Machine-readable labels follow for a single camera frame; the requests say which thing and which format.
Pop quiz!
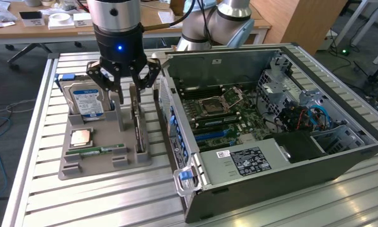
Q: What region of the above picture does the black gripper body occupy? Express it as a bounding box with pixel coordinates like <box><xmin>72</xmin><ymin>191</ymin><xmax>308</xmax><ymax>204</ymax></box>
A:
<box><xmin>93</xmin><ymin>23</ymin><xmax>148</xmax><ymax>77</ymax></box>

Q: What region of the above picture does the graphics card with fan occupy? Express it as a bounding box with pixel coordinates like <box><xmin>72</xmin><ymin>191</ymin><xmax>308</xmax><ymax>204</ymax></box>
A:
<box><xmin>128</xmin><ymin>83</ymin><xmax>149</xmax><ymax>154</ymax></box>

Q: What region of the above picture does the hard disk blue caddy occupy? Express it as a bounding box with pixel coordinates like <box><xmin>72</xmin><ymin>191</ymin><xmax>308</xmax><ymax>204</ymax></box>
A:
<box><xmin>54</xmin><ymin>72</ymin><xmax>114</xmax><ymax>122</ymax></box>

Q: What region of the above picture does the wooden desk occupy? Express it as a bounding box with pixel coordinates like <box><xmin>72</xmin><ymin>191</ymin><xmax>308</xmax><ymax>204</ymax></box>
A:
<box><xmin>0</xmin><ymin>1</ymin><xmax>102</xmax><ymax>52</ymax></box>
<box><xmin>98</xmin><ymin>0</ymin><xmax>272</xmax><ymax>52</ymax></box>

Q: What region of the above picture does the white cube box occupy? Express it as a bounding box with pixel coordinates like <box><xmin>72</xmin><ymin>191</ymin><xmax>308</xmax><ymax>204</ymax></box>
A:
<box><xmin>72</xmin><ymin>12</ymin><xmax>93</xmax><ymax>28</ymax></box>

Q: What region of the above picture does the black RAM slot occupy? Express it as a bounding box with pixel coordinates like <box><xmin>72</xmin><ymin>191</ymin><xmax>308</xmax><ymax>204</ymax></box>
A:
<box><xmin>177</xmin><ymin>84</ymin><xmax>224</xmax><ymax>93</ymax></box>
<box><xmin>180</xmin><ymin>90</ymin><xmax>225</xmax><ymax>100</ymax></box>

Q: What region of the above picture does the white paper stack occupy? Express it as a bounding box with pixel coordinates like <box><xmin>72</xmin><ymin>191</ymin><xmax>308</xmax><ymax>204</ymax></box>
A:
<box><xmin>157</xmin><ymin>10</ymin><xmax>185</xmax><ymax>29</ymax></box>

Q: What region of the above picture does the flat white box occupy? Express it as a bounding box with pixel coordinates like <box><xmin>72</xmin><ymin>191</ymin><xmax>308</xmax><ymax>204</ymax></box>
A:
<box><xmin>46</xmin><ymin>20</ymin><xmax>76</xmax><ymax>30</ymax></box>

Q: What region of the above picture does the white tape roll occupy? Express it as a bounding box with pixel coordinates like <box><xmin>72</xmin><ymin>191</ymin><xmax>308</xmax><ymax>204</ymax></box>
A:
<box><xmin>49</xmin><ymin>13</ymin><xmax>70</xmax><ymax>24</ymax></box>

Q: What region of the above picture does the CPU socket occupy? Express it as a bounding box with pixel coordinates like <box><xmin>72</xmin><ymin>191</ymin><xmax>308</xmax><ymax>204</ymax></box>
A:
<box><xmin>200</xmin><ymin>96</ymin><xmax>229</xmax><ymax>116</ymax></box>

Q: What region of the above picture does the brown cardboard box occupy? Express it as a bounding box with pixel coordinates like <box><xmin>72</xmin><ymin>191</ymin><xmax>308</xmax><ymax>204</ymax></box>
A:
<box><xmin>169</xmin><ymin>0</ymin><xmax>189</xmax><ymax>17</ymax></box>

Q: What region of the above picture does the copper topped CPU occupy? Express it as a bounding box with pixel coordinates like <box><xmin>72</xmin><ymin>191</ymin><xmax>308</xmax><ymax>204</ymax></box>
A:
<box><xmin>69</xmin><ymin>129</ymin><xmax>92</xmax><ymax>147</ymax></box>

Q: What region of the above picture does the black chair base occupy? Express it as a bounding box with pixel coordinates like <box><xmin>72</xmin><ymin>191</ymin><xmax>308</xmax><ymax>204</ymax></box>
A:
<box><xmin>5</xmin><ymin>42</ymin><xmax>54</xmax><ymax>70</ymax></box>

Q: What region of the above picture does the metal socket cover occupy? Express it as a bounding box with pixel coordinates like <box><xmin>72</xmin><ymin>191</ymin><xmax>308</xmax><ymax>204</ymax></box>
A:
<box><xmin>222</xmin><ymin>86</ymin><xmax>245</xmax><ymax>108</ymax></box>

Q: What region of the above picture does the white box black top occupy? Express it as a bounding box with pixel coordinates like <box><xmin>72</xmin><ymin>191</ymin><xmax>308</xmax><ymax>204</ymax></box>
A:
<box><xmin>19</xmin><ymin>11</ymin><xmax>46</xmax><ymax>27</ymax></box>

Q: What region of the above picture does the green RAM stick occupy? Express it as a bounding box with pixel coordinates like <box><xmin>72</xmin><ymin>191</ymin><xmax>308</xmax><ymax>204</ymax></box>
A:
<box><xmin>65</xmin><ymin>143</ymin><xmax>126</xmax><ymax>157</ymax></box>

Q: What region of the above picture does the blue expansion slot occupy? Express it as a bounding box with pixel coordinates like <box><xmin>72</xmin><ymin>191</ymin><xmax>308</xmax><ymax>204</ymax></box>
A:
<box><xmin>193</xmin><ymin>129</ymin><xmax>230</xmax><ymax>142</ymax></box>

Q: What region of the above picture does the green motherboard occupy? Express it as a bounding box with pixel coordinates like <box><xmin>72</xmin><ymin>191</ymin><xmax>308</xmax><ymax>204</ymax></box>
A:
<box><xmin>173</xmin><ymin>78</ymin><xmax>274</xmax><ymax>152</ymax></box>

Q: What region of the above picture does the grey parts rack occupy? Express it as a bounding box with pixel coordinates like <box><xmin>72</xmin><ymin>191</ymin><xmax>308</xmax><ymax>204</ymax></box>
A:
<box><xmin>57</xmin><ymin>89</ymin><xmax>153</xmax><ymax>181</ymax></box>

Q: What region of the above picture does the perforated metal drive cage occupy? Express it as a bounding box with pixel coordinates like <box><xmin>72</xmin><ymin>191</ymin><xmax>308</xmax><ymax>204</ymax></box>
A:
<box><xmin>257</xmin><ymin>53</ymin><xmax>305</xmax><ymax>114</ymax></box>

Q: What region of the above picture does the clear plastic bag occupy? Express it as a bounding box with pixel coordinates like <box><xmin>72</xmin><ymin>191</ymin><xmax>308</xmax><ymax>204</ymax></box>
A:
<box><xmin>0</xmin><ymin>1</ymin><xmax>19</xmax><ymax>22</ymax></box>

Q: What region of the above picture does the grey power supply unit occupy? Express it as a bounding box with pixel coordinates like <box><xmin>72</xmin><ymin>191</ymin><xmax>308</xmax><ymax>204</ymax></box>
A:
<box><xmin>198</xmin><ymin>139</ymin><xmax>290</xmax><ymax>186</ymax></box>

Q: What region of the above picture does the wooden cabinet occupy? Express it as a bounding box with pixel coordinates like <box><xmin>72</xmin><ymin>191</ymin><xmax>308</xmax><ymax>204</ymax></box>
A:
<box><xmin>250</xmin><ymin>0</ymin><xmax>349</xmax><ymax>54</ymax></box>

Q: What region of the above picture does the white electrical box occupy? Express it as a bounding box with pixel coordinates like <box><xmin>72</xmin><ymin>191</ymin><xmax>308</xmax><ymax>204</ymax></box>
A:
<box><xmin>322</xmin><ymin>29</ymin><xmax>340</xmax><ymax>52</ymax></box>

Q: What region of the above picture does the open dark PC case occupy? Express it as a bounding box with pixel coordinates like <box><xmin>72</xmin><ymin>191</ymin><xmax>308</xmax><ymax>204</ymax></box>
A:
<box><xmin>150</xmin><ymin>44</ymin><xmax>378</xmax><ymax>224</ymax></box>

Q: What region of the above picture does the silver disk bay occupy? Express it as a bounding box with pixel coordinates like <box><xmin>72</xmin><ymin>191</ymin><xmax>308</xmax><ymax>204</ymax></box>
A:
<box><xmin>310</xmin><ymin>125</ymin><xmax>366</xmax><ymax>154</ymax></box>

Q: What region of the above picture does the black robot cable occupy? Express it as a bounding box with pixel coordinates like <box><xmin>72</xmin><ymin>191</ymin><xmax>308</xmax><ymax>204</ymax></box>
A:
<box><xmin>141</xmin><ymin>0</ymin><xmax>200</xmax><ymax>31</ymax></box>

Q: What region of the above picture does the grey floor cable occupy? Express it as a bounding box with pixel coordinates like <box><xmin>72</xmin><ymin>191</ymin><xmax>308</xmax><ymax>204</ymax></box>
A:
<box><xmin>0</xmin><ymin>99</ymin><xmax>36</xmax><ymax>114</ymax></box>

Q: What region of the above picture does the red wire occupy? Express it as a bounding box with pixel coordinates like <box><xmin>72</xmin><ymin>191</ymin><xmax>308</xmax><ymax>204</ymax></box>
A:
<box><xmin>296</xmin><ymin>107</ymin><xmax>308</xmax><ymax>130</ymax></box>

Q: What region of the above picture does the blue wire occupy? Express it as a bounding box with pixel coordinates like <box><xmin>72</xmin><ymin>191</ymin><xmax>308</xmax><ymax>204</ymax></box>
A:
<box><xmin>308</xmin><ymin>105</ymin><xmax>333</xmax><ymax>130</ymax></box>

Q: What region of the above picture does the white table frame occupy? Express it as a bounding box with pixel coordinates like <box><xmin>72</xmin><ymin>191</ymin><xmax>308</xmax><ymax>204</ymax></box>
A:
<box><xmin>332</xmin><ymin>0</ymin><xmax>378</xmax><ymax>64</ymax></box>

